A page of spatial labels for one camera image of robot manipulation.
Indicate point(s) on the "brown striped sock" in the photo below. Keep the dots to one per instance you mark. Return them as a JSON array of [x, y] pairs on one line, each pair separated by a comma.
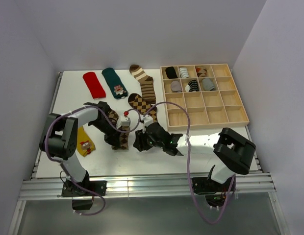
[[145, 81]]

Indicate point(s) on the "light brown argyle sock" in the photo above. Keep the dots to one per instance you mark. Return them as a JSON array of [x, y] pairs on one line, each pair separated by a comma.
[[123, 137]]

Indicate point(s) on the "rolled orange argyle sock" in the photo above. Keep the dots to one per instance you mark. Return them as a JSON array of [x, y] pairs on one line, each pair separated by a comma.
[[201, 72]]

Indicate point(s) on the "rolled white striped sock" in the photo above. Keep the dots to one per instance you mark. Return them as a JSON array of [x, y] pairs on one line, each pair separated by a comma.
[[183, 72]]

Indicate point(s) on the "wooden compartment tray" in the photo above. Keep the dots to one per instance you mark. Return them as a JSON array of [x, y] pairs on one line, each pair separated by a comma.
[[222, 107]]

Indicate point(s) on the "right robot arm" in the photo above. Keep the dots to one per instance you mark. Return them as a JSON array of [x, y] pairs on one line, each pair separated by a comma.
[[234, 151]]

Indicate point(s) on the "rolled black white sock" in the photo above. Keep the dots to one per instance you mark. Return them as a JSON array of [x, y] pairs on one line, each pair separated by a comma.
[[192, 86]]

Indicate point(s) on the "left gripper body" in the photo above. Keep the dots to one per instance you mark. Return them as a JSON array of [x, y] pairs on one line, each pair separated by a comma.
[[105, 127]]

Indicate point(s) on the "rolled beige sock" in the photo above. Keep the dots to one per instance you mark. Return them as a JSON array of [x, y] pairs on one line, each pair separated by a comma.
[[176, 87]]

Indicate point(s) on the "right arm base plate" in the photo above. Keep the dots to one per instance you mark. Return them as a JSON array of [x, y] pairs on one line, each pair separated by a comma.
[[205, 186]]

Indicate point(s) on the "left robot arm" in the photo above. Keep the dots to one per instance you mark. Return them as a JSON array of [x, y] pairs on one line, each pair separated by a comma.
[[60, 135]]

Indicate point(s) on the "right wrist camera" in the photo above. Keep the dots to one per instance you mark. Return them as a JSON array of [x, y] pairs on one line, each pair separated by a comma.
[[146, 120]]

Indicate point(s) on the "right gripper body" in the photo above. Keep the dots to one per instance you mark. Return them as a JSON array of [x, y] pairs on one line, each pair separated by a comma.
[[145, 141]]

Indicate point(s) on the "red sock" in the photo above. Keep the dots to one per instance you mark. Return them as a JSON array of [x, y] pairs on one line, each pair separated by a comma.
[[94, 85]]

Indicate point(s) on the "yellow bear sock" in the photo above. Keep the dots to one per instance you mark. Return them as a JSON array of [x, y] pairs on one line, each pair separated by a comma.
[[85, 145]]

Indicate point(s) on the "rolled grey sock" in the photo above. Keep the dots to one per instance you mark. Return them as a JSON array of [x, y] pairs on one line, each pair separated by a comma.
[[208, 85]]

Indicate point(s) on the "green bear sock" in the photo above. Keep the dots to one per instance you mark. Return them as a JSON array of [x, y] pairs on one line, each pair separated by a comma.
[[116, 86]]

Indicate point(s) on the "dark brown argyle sock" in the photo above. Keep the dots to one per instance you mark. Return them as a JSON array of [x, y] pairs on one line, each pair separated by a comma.
[[140, 104]]

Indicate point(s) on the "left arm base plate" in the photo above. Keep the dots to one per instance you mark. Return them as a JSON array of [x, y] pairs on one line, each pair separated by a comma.
[[71, 190]]

